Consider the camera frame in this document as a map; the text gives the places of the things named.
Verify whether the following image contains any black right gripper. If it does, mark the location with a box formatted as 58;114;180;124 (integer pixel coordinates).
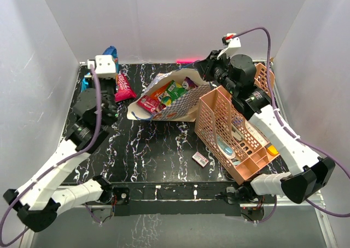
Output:
195;50;238;96

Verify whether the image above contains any pink snack bag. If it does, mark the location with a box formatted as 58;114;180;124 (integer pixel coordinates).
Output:
115;73;137;102

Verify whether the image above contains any checkered paper bag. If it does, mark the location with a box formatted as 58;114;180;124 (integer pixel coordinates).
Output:
127;67;211;122

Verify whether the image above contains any blue chips bag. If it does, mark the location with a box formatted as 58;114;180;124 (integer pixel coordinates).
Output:
81;46;119;91

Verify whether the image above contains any red snack packet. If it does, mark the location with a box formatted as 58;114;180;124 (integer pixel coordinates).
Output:
137;95;166;114

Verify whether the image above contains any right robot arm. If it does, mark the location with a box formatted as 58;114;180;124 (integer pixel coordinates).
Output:
194;50;335;204

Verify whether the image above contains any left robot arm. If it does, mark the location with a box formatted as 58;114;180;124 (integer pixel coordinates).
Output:
3;78;118;232

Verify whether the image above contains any purple berries candy packet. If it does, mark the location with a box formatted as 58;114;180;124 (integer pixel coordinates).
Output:
182;77;198;91

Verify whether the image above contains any green snack packet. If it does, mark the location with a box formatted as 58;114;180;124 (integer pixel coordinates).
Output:
161;80;187;106

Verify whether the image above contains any pink mesh file organizer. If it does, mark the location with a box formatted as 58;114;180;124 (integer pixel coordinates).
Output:
194;62;279;186

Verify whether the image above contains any orange snack packet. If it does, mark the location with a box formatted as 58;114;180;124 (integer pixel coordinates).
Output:
150;82;170;102

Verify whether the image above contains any blue tape dispenser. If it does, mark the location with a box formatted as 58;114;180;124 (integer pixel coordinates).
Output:
217;136;236;160

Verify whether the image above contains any yellow object in organizer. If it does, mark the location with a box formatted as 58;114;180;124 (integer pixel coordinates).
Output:
266;145;279;156

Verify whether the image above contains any small red white box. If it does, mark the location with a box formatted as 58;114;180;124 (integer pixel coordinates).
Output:
192;152;209;168

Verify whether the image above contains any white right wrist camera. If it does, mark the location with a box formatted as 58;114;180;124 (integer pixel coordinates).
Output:
217;33;241;59

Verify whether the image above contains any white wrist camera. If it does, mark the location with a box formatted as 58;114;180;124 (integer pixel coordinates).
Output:
87;55;117;79
217;33;241;59

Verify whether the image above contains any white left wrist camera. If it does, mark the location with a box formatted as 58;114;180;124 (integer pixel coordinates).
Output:
87;55;117;79

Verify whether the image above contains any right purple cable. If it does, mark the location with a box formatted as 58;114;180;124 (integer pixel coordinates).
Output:
232;26;350;224

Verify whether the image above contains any purple cable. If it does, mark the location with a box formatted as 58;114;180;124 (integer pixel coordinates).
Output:
232;26;350;224
0;66;114;246

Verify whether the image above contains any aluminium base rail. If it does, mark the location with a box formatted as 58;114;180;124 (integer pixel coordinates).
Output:
20;183;339;248

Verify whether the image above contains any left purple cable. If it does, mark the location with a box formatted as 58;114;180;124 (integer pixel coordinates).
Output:
0;66;114;246

